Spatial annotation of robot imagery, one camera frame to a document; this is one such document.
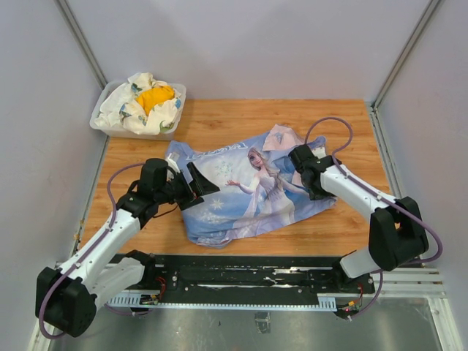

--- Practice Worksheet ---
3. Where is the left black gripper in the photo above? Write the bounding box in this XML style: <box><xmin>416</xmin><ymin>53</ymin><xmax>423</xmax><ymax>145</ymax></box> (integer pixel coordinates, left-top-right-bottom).
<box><xmin>156</xmin><ymin>162</ymin><xmax>219</xmax><ymax>211</ymax></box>

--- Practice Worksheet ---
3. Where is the blue pink snowflake pillowcase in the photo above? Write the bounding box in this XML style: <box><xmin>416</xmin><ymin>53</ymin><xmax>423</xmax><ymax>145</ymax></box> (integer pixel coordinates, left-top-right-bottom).
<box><xmin>166</xmin><ymin>125</ymin><xmax>336</xmax><ymax>248</ymax></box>

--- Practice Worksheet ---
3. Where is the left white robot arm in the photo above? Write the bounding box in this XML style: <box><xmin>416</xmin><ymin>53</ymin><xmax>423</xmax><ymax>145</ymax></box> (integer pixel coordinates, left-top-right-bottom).
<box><xmin>35</xmin><ymin>158</ymin><xmax>219</xmax><ymax>340</ymax></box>

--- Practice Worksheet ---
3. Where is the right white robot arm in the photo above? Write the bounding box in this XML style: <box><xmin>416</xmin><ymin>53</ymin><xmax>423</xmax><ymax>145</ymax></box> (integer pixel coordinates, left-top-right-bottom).
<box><xmin>289</xmin><ymin>145</ymin><xmax>429</xmax><ymax>293</ymax></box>

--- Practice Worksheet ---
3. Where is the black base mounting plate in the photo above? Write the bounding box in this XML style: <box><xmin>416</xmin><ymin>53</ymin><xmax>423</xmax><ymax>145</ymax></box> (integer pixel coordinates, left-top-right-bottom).
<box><xmin>129</xmin><ymin>251</ymin><xmax>375</xmax><ymax>297</ymax></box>

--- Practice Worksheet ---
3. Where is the clear plastic bin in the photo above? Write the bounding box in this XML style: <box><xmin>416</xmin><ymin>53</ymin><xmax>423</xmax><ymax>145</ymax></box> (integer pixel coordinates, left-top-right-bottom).
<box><xmin>89</xmin><ymin>80</ymin><xmax>188</xmax><ymax>142</ymax></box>

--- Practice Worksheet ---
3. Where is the orange cloth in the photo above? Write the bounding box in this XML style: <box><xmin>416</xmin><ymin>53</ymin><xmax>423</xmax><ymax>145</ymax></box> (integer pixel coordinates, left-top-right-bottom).
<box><xmin>135</xmin><ymin>86</ymin><xmax>175</xmax><ymax>116</ymax></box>

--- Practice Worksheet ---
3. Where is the cream patterned crumpled cloth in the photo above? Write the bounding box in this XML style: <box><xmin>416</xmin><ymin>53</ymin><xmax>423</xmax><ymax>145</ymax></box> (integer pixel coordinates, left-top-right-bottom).
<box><xmin>90</xmin><ymin>72</ymin><xmax>186</xmax><ymax>140</ymax></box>

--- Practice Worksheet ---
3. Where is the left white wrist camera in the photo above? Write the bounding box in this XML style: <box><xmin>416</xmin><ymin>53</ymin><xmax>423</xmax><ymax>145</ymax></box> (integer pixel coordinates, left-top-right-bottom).
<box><xmin>165</xmin><ymin>153</ymin><xmax>181</xmax><ymax>181</ymax></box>

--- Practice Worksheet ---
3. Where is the grey slotted cable duct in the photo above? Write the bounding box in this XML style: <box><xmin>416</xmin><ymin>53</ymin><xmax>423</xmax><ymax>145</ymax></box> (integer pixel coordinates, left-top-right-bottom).
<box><xmin>107</xmin><ymin>288</ymin><xmax>337</xmax><ymax>312</ymax></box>

